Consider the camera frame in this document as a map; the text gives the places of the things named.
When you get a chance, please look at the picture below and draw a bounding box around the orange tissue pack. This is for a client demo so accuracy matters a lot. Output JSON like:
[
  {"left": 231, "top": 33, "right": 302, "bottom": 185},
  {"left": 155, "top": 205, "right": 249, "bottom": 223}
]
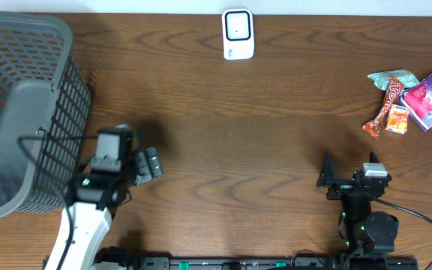
[{"left": 385, "top": 104, "right": 410, "bottom": 134}]

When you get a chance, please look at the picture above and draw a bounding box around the red brown snack bar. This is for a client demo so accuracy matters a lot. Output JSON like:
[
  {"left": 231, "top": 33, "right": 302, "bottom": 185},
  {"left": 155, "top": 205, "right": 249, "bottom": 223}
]
[{"left": 362, "top": 76, "right": 404, "bottom": 140}]

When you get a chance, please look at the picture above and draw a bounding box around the teal wet wipes pack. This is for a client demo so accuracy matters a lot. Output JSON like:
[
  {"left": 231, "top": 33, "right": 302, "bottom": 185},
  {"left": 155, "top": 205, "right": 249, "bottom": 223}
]
[{"left": 367, "top": 69, "right": 420, "bottom": 91}]

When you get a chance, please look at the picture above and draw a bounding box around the purple sanitary pad pack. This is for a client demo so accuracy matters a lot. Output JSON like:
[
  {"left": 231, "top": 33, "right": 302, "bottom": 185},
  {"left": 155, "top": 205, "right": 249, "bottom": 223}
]
[{"left": 399, "top": 74, "right": 432, "bottom": 131}]

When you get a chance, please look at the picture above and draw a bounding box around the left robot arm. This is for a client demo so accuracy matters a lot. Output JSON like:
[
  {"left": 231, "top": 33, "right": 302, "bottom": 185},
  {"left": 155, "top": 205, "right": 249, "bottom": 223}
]
[{"left": 44, "top": 124, "right": 164, "bottom": 270}]

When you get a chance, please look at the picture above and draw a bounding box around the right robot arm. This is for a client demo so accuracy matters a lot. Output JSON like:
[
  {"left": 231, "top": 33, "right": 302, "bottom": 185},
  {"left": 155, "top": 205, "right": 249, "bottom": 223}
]
[{"left": 316, "top": 152, "right": 399, "bottom": 269}]

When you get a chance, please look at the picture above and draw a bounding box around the white barcode scanner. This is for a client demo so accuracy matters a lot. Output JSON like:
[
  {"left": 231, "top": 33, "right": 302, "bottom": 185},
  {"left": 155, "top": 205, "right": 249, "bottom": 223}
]
[{"left": 221, "top": 8, "right": 255, "bottom": 61}]

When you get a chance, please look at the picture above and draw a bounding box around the grey plastic mesh basket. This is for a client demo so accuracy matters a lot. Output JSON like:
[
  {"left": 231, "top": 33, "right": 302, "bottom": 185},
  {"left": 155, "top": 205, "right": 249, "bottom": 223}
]
[{"left": 0, "top": 12, "right": 92, "bottom": 218}]

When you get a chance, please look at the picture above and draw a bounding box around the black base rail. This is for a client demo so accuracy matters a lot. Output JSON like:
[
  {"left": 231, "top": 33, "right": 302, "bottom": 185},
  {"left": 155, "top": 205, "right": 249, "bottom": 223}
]
[{"left": 42, "top": 247, "right": 419, "bottom": 270}]

